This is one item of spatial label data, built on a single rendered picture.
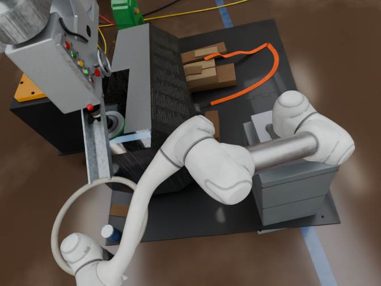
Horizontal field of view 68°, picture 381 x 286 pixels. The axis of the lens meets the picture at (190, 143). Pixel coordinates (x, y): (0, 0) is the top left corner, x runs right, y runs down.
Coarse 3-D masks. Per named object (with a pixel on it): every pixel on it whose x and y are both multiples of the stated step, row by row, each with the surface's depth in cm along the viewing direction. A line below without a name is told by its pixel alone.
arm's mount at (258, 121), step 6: (258, 114) 157; (264, 114) 156; (270, 114) 155; (252, 120) 156; (258, 120) 155; (264, 120) 154; (270, 120) 153; (252, 126) 162; (258, 126) 153; (264, 126) 152; (258, 132) 150; (264, 132) 149; (258, 138) 151; (264, 138) 147; (270, 138) 146; (294, 162) 144; (300, 162) 145; (276, 168) 146
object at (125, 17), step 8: (112, 0) 322; (120, 0) 319; (128, 0) 319; (112, 8) 327; (120, 8) 322; (128, 8) 320; (136, 8) 327; (120, 16) 328; (128, 16) 325; (136, 16) 332; (120, 24) 334; (128, 24) 332; (136, 24) 333
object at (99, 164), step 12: (84, 120) 158; (84, 132) 155; (96, 132) 158; (84, 144) 153; (96, 144) 156; (108, 144) 154; (96, 156) 154; (108, 156) 150; (96, 168) 152; (108, 168) 146
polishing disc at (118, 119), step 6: (108, 114) 181; (114, 114) 179; (120, 114) 178; (96, 120) 180; (114, 120) 177; (120, 120) 175; (114, 126) 174; (120, 126) 173; (108, 132) 172; (114, 132) 171
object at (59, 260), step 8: (112, 176) 147; (88, 184) 147; (96, 184) 148; (128, 184) 142; (136, 184) 141; (80, 192) 146; (72, 200) 144; (64, 208) 142; (56, 224) 137; (144, 224) 126; (56, 232) 135; (144, 232) 126; (56, 240) 133; (56, 248) 130; (56, 256) 127; (64, 264) 123; (72, 272) 120
